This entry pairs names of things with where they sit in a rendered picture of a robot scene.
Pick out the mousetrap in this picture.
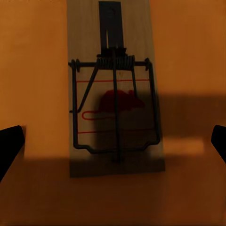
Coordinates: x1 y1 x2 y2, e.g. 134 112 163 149
67 0 166 178

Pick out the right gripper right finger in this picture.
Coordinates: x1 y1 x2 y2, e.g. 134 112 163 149
211 125 226 163

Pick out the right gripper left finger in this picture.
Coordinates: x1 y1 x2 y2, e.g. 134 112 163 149
0 125 24 182

